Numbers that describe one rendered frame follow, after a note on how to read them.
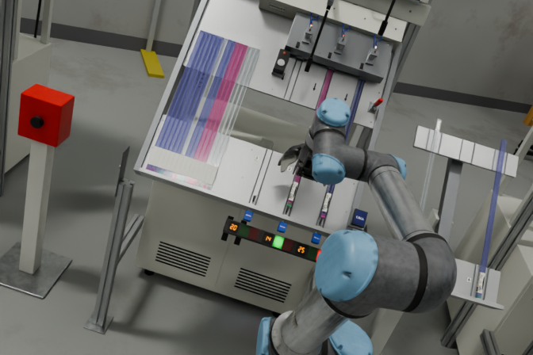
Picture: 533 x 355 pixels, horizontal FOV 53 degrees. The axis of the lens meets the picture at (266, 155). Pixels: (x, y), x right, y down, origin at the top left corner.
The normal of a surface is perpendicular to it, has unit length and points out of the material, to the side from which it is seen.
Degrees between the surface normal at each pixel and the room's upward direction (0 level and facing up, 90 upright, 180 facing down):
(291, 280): 90
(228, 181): 46
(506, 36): 90
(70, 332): 0
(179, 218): 90
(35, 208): 90
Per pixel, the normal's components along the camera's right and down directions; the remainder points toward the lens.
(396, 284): 0.17, 0.15
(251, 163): 0.10, -0.26
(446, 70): 0.31, 0.53
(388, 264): 0.28, -0.40
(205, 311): 0.29, -0.84
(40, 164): -0.14, 0.44
